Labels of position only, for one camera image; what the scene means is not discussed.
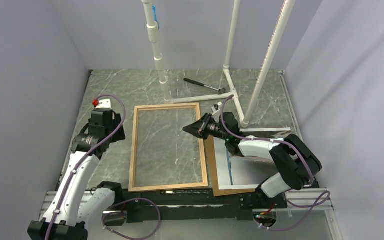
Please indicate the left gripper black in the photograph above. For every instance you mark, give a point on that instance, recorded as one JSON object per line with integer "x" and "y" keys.
{"x": 119, "y": 136}

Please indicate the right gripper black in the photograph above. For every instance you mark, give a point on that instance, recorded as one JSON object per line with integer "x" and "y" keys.
{"x": 195, "y": 129}

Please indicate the clear acrylic glazing sheet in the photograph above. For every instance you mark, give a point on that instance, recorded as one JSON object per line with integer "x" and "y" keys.
{"x": 165, "y": 154}

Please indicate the wooden picture frame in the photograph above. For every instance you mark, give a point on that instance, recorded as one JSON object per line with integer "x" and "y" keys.
{"x": 134, "y": 150}

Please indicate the glossy landscape photo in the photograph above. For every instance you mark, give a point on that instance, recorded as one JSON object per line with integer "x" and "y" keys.
{"x": 247, "y": 172}

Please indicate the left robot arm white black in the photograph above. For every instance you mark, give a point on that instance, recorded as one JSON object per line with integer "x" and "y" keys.
{"x": 66, "y": 218}

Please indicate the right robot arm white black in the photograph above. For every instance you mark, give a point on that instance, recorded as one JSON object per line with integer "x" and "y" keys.
{"x": 290, "y": 176}

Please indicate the brown backing board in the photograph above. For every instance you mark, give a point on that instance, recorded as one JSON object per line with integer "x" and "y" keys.
{"x": 212, "y": 165}

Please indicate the white PVC pipe stand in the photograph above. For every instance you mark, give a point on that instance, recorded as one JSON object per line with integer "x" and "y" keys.
{"x": 244, "y": 117}

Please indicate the blue clip on pipe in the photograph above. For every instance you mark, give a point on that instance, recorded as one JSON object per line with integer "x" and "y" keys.
{"x": 155, "y": 16}

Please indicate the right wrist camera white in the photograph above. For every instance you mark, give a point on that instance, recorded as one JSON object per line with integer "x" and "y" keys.
{"x": 216, "y": 109}

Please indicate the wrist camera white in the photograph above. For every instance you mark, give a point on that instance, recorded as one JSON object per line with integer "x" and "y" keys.
{"x": 101, "y": 104}
{"x": 216, "y": 109}

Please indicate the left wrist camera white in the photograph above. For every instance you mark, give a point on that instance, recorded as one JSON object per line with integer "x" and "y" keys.
{"x": 101, "y": 104}

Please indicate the black handled hammer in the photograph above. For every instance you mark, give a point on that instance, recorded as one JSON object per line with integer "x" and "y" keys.
{"x": 219, "y": 91}

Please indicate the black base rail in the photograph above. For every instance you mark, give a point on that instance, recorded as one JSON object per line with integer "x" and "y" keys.
{"x": 185, "y": 204}

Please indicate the aluminium extrusion rail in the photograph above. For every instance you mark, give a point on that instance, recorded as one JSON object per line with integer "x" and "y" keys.
{"x": 306, "y": 198}

